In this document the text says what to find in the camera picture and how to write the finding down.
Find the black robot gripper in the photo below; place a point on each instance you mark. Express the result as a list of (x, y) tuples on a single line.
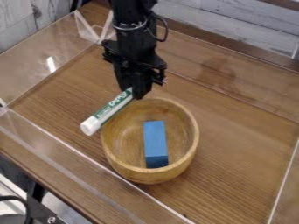
[(138, 67)]

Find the green and white marker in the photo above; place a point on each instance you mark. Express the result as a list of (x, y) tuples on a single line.
[(93, 123)]

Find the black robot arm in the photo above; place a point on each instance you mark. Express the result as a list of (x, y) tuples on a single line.
[(134, 12)]

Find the brown wooden bowl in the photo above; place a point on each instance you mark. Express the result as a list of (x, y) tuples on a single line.
[(121, 137)]

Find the blue rectangular block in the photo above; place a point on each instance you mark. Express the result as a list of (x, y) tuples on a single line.
[(154, 144)]

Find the clear acrylic tray wall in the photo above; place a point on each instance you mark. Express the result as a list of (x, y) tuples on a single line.
[(241, 180)]

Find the black metal table frame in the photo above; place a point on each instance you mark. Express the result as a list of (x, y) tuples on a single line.
[(40, 214)]

